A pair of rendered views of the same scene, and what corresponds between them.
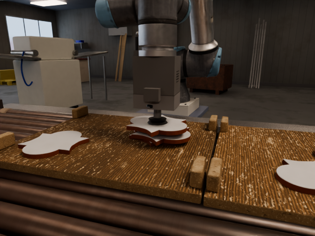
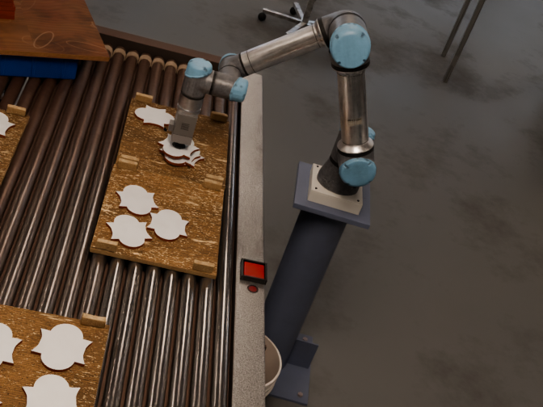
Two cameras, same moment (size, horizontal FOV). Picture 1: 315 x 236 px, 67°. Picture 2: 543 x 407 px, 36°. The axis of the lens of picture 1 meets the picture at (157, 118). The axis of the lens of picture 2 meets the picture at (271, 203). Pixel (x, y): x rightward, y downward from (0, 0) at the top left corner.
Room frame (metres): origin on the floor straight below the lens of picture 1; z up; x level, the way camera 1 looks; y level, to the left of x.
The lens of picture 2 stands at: (-0.32, -2.14, 2.45)
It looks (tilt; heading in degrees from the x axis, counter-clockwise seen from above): 35 degrees down; 61
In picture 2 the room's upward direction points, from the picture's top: 20 degrees clockwise
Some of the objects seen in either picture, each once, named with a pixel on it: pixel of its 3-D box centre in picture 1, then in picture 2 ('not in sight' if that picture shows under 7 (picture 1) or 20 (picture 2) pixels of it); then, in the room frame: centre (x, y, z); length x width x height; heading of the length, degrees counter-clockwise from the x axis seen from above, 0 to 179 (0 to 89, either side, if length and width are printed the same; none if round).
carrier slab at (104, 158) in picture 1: (120, 140); (175, 142); (0.51, 0.08, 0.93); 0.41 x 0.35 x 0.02; 73
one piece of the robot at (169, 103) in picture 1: (154, 79); (181, 119); (0.48, 0.01, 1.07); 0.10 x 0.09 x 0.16; 164
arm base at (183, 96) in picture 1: (172, 89); (342, 170); (1.07, -0.07, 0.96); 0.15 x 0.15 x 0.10
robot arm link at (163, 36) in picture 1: (156, 38); (191, 99); (0.49, 0.00, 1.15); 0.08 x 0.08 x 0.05
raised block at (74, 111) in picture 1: (80, 111); (218, 116); (0.70, 0.23, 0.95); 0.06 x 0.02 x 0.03; 163
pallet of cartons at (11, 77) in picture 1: (17, 76); not in sight; (9.27, 5.35, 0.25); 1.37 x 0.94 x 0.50; 157
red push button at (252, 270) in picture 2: not in sight; (253, 271); (0.61, -0.53, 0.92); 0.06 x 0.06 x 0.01; 73
